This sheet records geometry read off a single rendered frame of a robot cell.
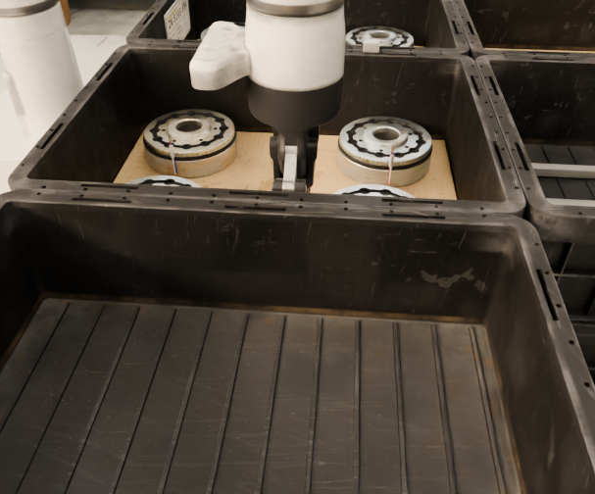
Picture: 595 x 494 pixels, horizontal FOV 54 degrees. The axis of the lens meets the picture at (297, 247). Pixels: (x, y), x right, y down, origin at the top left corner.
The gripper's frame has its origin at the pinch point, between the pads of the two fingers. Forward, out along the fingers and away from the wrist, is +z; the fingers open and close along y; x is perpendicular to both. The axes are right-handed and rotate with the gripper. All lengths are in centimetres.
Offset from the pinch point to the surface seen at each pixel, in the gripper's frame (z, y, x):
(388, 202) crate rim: -7.5, -7.6, -7.6
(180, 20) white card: -3.2, 41.8, 20.4
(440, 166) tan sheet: 2.5, 14.1, -15.2
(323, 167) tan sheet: 2.6, 12.8, -2.1
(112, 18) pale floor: 86, 299, 134
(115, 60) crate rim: -7.4, 16.6, 21.1
